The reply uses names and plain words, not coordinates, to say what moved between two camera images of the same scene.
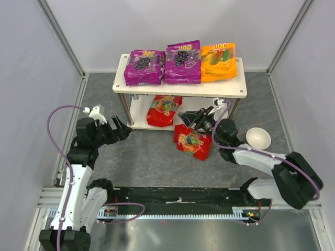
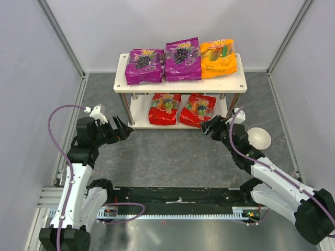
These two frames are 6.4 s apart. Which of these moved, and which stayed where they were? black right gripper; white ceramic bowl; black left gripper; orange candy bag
Moved: orange candy bag; black right gripper
Stayed: black left gripper; white ceramic bowl
